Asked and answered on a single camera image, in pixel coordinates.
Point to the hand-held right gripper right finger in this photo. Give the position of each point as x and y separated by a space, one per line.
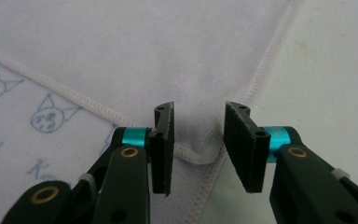
245 149

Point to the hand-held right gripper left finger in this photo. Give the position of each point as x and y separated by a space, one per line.
163 149

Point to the lilac printed towel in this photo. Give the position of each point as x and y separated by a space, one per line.
136 46

